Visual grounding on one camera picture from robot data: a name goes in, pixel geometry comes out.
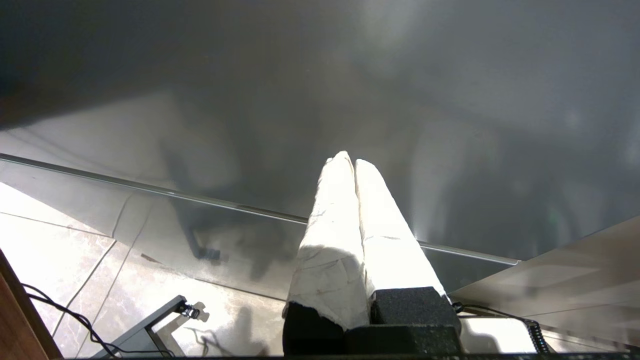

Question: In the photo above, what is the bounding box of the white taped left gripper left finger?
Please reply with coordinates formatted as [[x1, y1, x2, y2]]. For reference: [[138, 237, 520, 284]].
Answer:
[[281, 150, 372, 357]]

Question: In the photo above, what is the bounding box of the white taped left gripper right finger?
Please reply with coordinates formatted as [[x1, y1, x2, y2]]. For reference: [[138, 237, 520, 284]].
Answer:
[[354, 158, 462, 331]]

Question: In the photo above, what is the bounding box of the stainless steel refrigerator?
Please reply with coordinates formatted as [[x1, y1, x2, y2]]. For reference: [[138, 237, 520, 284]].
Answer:
[[0, 0, 640, 302]]

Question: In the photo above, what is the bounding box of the grey metal stand leg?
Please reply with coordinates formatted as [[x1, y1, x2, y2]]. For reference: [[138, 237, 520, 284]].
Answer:
[[92, 295, 188, 359]]

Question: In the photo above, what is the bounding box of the white cabinet side panel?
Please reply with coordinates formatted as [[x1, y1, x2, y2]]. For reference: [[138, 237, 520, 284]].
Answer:
[[449, 215, 640, 349]]

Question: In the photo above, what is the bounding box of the brown wooden furniture panel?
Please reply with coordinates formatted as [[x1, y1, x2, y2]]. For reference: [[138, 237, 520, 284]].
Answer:
[[0, 249, 64, 360]]

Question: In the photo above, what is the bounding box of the black coiled cable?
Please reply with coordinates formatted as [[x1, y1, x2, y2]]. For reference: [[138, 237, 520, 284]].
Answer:
[[452, 301, 552, 355]]

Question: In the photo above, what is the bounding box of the thin black floor cable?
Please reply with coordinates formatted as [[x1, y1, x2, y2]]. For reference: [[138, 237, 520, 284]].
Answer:
[[20, 282, 176, 359]]

